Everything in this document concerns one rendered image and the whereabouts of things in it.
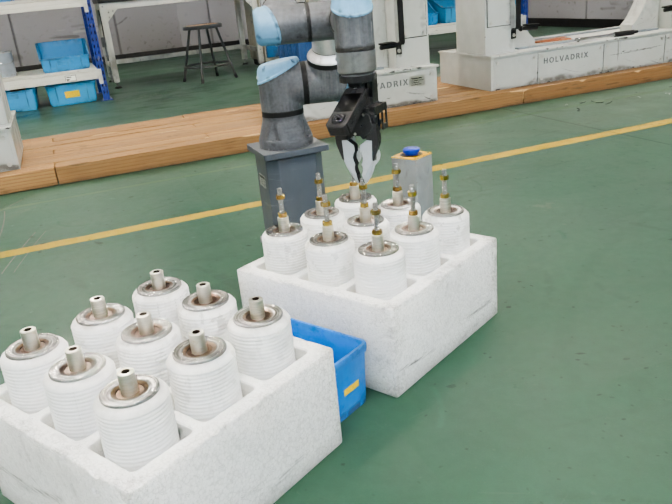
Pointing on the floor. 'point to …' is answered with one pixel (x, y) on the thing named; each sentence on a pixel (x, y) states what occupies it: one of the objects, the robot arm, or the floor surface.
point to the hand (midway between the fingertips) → (360, 177)
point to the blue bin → (352, 390)
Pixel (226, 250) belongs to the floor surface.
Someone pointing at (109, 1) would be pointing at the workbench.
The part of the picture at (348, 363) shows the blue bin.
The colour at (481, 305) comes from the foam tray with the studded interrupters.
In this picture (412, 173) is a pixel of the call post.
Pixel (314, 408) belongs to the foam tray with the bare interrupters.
